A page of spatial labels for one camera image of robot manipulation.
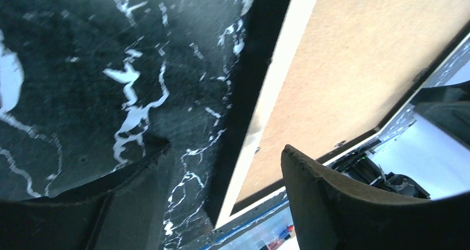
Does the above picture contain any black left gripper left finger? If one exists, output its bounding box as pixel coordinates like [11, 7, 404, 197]
[1, 139, 173, 249]

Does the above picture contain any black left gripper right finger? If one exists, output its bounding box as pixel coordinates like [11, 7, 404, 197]
[281, 145, 469, 249]

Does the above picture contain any brown backing board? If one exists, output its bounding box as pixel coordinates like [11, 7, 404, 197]
[234, 0, 470, 203]

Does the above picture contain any wooden picture frame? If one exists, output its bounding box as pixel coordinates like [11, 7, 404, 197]
[214, 0, 470, 229]

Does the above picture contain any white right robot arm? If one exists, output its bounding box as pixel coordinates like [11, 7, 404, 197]
[330, 82, 469, 200]

